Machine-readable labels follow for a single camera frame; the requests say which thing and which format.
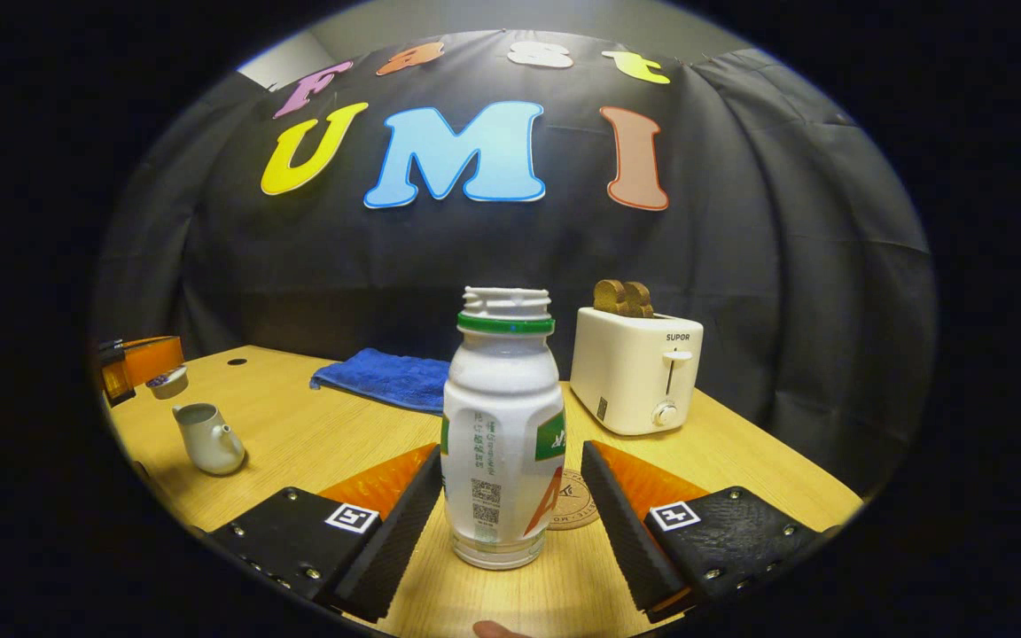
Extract white blue-patterned teacup lid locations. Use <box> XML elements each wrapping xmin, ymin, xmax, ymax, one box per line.
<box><xmin>145</xmin><ymin>366</ymin><xmax>190</xmax><ymax>401</ymax></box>

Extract white water bottle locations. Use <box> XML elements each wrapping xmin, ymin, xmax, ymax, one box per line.
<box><xmin>440</xmin><ymin>285</ymin><xmax>567</xmax><ymax>571</ymax></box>

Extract white toaster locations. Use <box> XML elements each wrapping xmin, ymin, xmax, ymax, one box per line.
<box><xmin>569</xmin><ymin>306</ymin><xmax>705</xmax><ymax>437</ymax></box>

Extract round wooden coaster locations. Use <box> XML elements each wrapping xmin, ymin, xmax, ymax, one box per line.
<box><xmin>549</xmin><ymin>468</ymin><xmax>600</xmax><ymax>532</ymax></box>

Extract blue folded towel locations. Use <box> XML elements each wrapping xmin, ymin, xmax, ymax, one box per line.
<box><xmin>310</xmin><ymin>347</ymin><xmax>451</xmax><ymax>416</ymax></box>

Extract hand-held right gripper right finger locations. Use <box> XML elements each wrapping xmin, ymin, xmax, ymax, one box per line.
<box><xmin>580</xmin><ymin>440</ymin><xmax>839</xmax><ymax>624</ymax></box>

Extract white ceramic teacup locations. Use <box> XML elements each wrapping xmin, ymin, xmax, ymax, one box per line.
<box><xmin>172</xmin><ymin>403</ymin><xmax>247</xmax><ymax>477</ymax></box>

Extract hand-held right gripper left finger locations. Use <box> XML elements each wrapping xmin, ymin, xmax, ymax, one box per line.
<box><xmin>207</xmin><ymin>443</ymin><xmax>445</xmax><ymax>624</ymax></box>

